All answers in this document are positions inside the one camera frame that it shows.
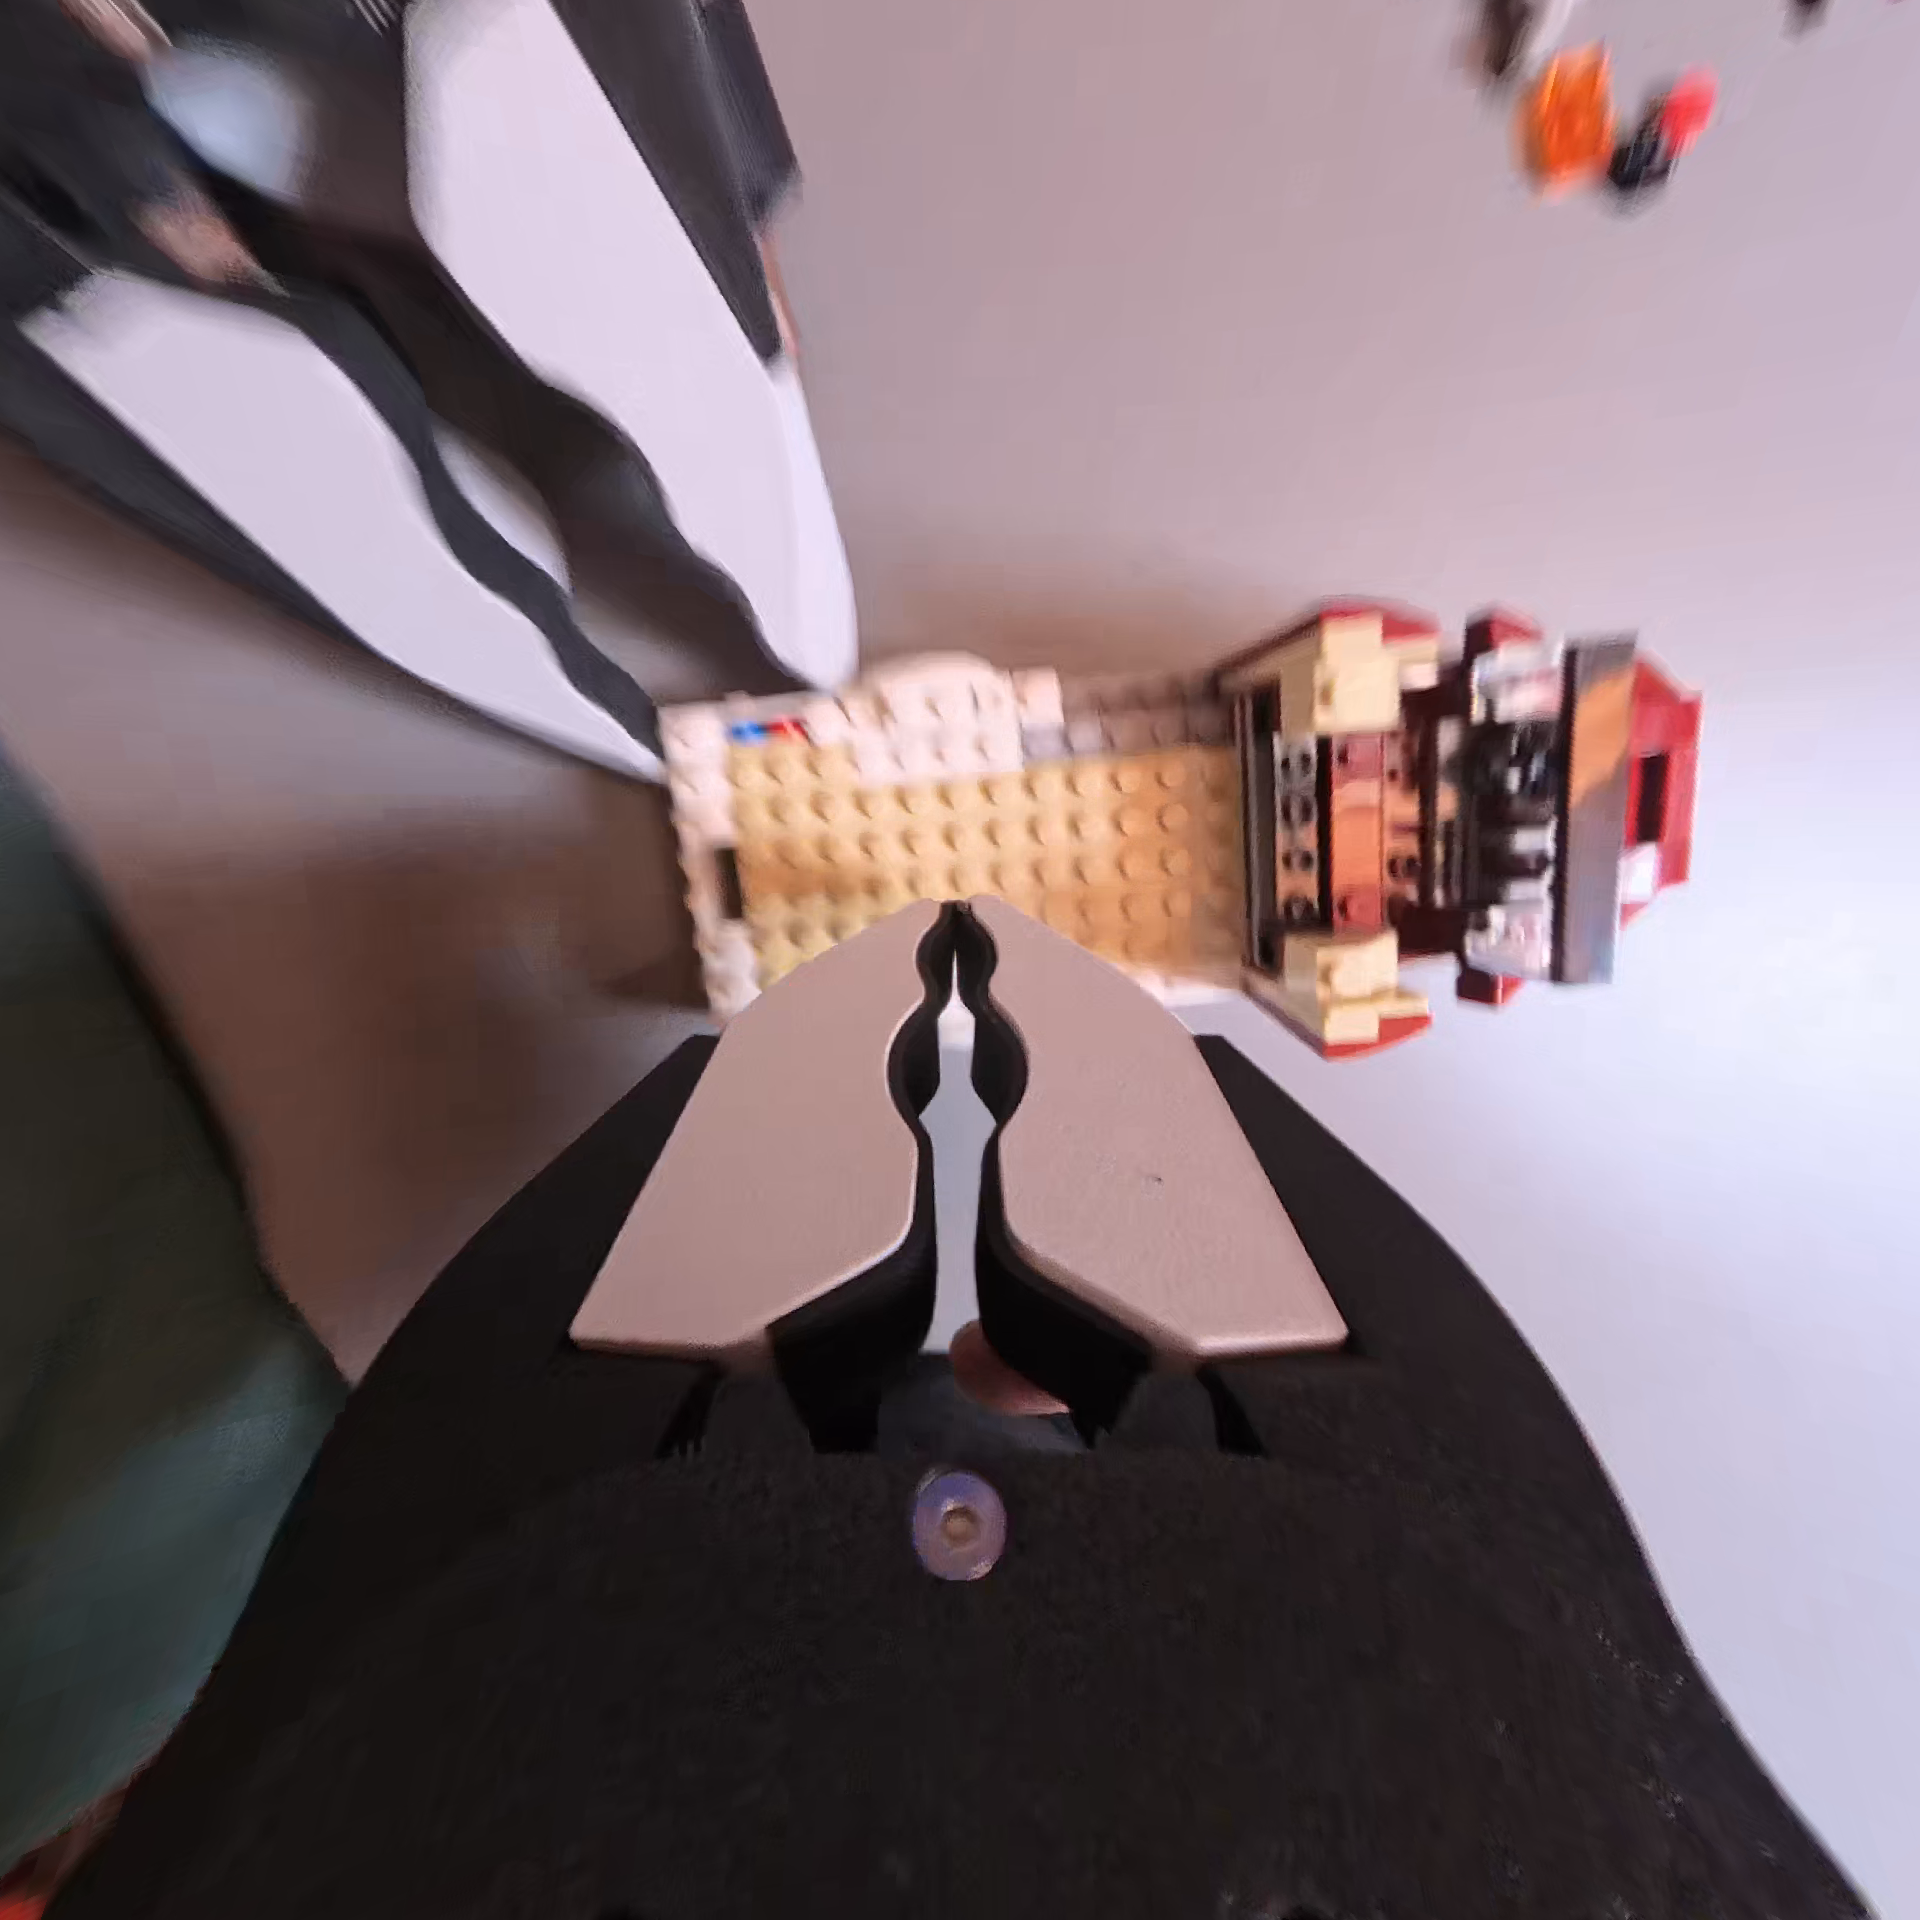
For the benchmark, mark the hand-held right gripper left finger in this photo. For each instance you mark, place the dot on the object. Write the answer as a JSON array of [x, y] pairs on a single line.
[[750, 1187]]

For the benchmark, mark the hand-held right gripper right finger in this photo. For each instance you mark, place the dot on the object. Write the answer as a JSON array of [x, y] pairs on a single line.
[[1171, 1187]]

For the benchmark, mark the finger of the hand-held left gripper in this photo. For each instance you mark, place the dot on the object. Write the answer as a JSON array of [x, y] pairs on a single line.
[[600, 270], [303, 463]]

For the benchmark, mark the toy brick truck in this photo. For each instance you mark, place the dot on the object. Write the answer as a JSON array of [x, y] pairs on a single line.
[[1050, 823]]

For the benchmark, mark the person's torso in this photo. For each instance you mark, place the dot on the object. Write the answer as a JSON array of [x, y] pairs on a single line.
[[118, 1350]]

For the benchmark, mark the orange transparent brick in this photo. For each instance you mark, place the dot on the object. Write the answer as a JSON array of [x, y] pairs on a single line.
[[1568, 117]]

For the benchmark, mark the black piece with red stud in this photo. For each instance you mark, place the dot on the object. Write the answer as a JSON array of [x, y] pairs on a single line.
[[1658, 136]]

